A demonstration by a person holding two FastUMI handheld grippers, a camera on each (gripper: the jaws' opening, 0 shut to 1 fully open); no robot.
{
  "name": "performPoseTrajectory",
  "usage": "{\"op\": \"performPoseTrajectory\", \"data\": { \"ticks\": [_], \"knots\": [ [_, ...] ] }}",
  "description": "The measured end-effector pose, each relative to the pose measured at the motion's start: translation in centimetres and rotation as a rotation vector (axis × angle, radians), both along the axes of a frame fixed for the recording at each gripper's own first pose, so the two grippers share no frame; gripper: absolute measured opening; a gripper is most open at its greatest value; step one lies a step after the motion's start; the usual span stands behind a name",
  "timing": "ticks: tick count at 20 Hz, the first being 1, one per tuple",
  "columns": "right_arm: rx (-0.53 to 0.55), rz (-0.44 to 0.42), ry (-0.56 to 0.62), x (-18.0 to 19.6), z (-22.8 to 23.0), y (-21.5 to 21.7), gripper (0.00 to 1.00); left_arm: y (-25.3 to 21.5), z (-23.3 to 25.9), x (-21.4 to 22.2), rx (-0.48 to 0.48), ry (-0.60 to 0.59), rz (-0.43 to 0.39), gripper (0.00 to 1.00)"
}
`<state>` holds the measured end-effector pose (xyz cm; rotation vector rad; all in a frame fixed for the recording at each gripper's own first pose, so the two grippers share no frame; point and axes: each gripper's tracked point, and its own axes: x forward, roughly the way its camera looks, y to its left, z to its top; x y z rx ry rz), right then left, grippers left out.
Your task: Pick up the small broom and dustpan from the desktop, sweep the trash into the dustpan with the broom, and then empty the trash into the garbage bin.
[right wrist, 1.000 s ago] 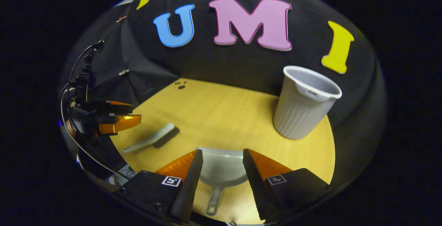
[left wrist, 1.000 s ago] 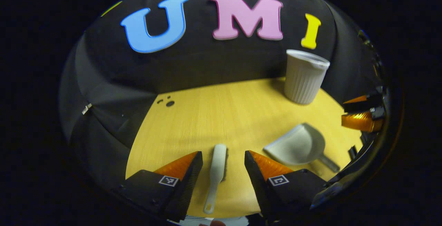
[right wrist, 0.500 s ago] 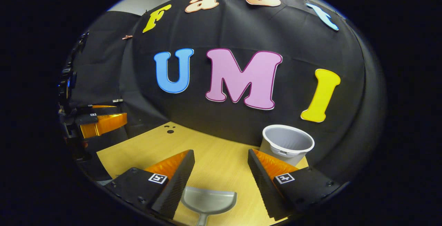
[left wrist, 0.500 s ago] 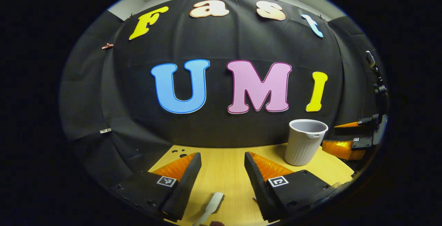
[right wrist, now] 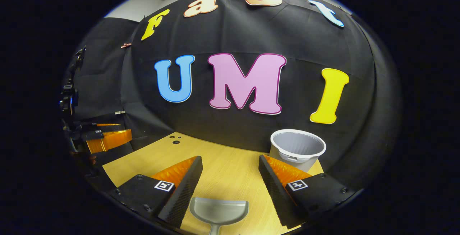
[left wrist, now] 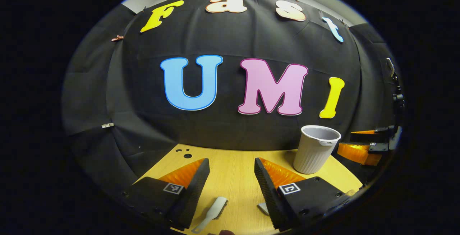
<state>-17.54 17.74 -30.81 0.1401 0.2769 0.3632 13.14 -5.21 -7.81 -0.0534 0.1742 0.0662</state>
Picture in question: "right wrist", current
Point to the white dustpan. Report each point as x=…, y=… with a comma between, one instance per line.
x=219, y=210

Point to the pink clip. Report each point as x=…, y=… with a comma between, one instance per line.
x=125, y=45

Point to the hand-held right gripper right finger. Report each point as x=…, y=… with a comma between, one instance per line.
x=276, y=195

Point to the white ribbed garbage bin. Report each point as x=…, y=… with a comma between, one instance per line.
x=298, y=145

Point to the black clamp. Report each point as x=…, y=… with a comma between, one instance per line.
x=80, y=57

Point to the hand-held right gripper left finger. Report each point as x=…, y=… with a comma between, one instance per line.
x=185, y=195

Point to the wooden desktop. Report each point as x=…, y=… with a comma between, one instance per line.
x=230, y=170

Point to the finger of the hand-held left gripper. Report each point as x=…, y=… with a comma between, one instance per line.
x=107, y=124
x=111, y=139

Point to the black backdrop cloth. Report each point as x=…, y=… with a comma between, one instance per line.
x=287, y=30

